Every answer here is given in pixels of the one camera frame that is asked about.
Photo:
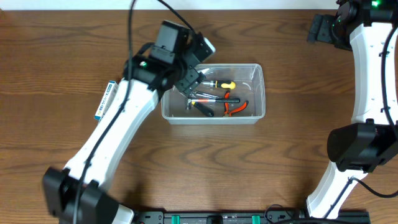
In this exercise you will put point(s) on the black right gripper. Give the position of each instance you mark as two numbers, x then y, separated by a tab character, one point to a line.
321	30

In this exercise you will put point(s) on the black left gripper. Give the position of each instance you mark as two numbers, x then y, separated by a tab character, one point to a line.
189	79

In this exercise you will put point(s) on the silver wrench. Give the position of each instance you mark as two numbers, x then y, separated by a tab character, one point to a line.
200	94

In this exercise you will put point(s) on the stubby yellow black screwdriver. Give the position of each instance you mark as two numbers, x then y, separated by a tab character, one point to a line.
224	84

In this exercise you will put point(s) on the small black orange hammer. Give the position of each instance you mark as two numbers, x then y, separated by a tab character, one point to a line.
206	100

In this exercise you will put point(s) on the slim black yellow screwdriver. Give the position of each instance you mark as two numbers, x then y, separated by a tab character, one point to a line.
208	112

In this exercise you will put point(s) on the white and blue box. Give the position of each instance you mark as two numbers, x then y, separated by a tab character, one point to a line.
107	99

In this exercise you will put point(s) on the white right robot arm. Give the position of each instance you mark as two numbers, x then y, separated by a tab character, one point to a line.
368	29

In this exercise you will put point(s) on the clear plastic container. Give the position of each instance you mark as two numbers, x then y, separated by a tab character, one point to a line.
249	89

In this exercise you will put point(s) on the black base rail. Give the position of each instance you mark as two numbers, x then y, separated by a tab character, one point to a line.
271	216

